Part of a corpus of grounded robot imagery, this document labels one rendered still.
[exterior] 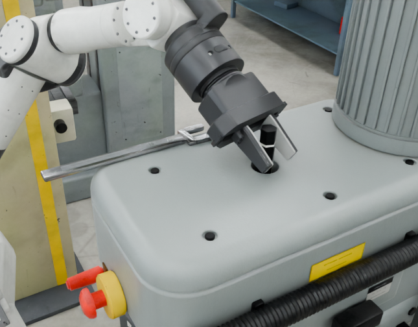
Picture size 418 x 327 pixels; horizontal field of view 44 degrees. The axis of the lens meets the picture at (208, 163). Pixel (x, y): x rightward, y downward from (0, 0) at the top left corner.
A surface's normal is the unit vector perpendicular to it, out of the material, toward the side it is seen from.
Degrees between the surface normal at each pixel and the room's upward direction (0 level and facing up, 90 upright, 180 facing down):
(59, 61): 93
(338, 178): 0
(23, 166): 90
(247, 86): 30
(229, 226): 0
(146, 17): 71
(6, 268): 85
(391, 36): 90
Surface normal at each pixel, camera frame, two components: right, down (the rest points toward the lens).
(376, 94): -0.72, 0.37
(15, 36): -0.52, -0.20
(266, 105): 0.37, -0.50
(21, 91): 0.66, 0.53
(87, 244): 0.03, -0.83
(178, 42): -0.40, 0.04
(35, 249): 0.50, 0.50
